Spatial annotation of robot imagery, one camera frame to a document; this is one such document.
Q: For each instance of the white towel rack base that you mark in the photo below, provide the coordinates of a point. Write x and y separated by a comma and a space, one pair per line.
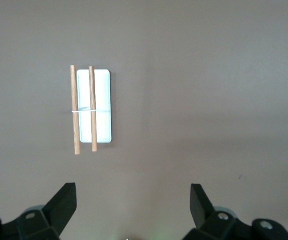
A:
102, 100

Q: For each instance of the brown table cover sheet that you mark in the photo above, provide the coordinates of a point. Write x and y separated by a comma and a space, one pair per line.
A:
183, 75

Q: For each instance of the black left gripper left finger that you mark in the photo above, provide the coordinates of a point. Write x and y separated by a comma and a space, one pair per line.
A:
58, 210

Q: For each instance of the wooden towel rack rod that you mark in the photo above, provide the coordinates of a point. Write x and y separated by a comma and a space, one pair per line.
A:
92, 100
74, 100

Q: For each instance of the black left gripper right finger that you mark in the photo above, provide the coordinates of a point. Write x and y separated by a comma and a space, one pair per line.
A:
204, 210

